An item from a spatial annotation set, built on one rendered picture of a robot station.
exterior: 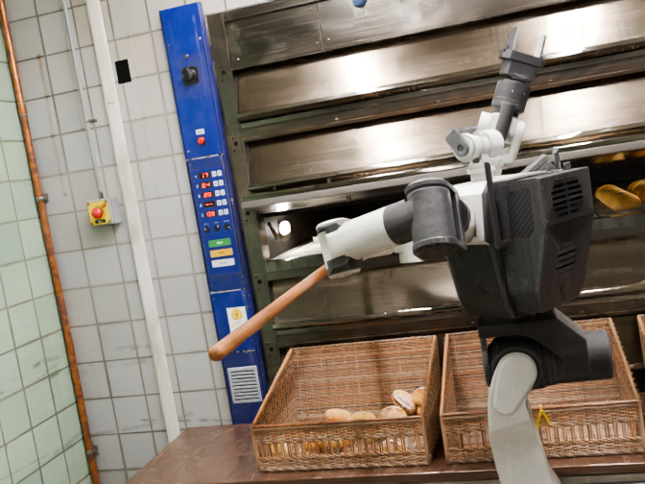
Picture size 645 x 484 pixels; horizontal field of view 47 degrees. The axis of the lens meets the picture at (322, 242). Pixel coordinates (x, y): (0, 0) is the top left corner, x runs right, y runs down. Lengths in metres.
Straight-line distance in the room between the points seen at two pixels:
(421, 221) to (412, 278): 1.16
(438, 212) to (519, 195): 0.18
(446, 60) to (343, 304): 0.93
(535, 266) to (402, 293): 1.14
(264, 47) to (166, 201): 0.69
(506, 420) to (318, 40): 1.52
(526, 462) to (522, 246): 0.52
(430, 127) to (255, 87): 0.65
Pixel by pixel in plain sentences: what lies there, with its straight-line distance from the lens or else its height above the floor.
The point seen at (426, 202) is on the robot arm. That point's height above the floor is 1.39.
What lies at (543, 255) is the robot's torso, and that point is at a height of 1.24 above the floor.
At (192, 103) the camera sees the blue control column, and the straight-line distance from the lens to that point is 2.80.
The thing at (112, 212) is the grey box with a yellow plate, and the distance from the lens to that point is 2.93.
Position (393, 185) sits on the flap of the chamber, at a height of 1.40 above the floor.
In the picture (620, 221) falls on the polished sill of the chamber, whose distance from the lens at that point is 2.62.
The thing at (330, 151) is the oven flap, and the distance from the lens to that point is 2.66.
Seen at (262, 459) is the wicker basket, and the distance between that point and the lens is 2.42.
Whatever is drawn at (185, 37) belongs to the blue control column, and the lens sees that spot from 2.82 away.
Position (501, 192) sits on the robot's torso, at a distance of 1.60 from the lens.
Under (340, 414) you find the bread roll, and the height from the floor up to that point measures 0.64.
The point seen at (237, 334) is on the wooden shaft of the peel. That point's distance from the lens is 1.46.
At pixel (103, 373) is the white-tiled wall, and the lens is 3.17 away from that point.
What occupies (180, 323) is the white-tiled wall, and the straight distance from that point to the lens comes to 2.94.
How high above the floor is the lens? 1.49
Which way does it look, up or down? 6 degrees down
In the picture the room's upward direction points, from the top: 9 degrees counter-clockwise
